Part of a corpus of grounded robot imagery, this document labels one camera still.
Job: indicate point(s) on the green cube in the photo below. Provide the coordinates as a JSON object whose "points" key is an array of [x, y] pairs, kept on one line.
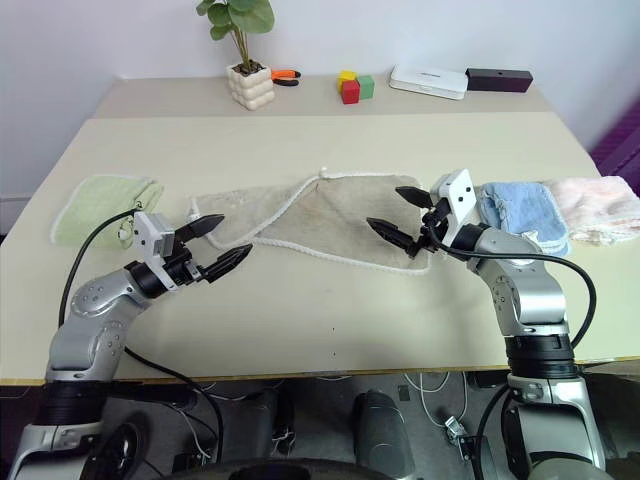
{"points": [[367, 87]]}

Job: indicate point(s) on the white flat box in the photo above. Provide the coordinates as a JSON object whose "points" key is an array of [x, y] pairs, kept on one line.
{"points": [[425, 80]]}

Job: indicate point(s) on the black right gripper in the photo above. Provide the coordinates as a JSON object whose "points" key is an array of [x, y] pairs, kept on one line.
{"points": [[435, 215]]}

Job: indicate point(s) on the blue towel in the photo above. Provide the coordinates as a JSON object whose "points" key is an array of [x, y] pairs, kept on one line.
{"points": [[520, 210]]}

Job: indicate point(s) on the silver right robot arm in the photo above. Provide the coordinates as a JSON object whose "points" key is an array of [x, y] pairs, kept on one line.
{"points": [[535, 295]]}

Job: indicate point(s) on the dark rounded shape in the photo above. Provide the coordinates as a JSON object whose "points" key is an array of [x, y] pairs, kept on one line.
{"points": [[260, 420], [380, 430]]}

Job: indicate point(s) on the dark oblong box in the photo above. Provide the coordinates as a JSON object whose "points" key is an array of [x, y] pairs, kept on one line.
{"points": [[500, 80]]}

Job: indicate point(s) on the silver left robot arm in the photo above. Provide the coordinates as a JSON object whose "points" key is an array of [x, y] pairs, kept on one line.
{"points": [[90, 300]]}

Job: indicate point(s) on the yellow cube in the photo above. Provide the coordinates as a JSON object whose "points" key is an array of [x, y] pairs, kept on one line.
{"points": [[346, 76]]}

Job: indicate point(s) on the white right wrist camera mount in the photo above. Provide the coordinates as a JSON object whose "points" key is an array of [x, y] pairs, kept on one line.
{"points": [[460, 192]]}

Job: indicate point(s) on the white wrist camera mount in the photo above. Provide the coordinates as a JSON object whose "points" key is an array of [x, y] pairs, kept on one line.
{"points": [[460, 192], [147, 235]]}

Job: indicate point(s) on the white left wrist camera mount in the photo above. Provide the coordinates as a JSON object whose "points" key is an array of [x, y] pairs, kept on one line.
{"points": [[147, 235]]}

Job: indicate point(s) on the red cube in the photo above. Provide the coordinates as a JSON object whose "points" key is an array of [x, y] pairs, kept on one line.
{"points": [[351, 92]]}

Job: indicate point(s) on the green leafy plant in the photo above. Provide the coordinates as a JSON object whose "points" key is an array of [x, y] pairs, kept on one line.
{"points": [[245, 15]]}

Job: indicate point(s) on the cream bubble plant pot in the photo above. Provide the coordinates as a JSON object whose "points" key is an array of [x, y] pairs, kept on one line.
{"points": [[250, 90]]}

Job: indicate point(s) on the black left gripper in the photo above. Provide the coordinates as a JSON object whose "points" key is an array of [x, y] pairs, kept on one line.
{"points": [[182, 270]]}

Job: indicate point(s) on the green towel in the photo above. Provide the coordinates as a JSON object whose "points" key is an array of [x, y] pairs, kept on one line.
{"points": [[95, 205]]}

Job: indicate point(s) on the pink towel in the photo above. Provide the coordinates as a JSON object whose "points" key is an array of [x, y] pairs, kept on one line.
{"points": [[595, 205]]}

